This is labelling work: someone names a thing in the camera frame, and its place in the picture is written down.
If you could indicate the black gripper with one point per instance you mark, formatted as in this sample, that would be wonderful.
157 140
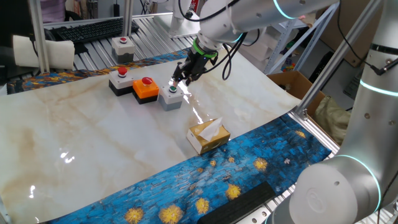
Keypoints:
198 62

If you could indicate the white box green button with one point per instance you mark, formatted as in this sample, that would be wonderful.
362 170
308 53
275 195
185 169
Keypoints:
169 102

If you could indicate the orange box red button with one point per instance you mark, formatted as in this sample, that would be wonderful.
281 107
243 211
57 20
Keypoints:
144 91

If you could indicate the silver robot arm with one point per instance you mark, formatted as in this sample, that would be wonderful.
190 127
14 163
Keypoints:
370 130

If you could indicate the white machine base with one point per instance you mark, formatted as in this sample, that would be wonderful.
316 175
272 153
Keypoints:
177 26

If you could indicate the white tissue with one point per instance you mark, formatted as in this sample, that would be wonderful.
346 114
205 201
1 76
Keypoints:
211 129

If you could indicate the white black box red button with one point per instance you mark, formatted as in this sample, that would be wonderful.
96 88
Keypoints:
119 82

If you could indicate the grey emergency stop box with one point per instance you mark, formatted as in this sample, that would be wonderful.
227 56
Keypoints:
122 49

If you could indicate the gold tissue box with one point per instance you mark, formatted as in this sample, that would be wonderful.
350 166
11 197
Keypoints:
213 142

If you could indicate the white metal shelf rack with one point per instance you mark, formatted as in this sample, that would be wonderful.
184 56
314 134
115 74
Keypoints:
280 53

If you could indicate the blue starry painted cloth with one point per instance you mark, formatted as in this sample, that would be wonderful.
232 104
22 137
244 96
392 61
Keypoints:
248 155

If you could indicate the black keyboard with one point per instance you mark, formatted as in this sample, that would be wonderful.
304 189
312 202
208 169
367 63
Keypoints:
93 29

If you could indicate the brown cardboard box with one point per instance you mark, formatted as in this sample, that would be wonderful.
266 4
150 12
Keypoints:
298 84

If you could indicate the marble pattern sheet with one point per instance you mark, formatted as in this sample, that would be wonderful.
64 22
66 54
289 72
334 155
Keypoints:
77 130

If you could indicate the blue orange painted cloth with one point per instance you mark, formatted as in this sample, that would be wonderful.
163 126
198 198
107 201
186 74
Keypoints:
62 76

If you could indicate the person in purple shirt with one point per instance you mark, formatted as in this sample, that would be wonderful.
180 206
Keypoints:
53 11

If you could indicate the olive fabric bag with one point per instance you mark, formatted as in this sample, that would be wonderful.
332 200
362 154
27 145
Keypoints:
329 118

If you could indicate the brown cardboard panel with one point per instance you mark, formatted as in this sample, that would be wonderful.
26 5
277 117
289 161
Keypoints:
353 49

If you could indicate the aluminium frame post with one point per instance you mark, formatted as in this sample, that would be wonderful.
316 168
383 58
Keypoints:
323 70
38 37
127 18

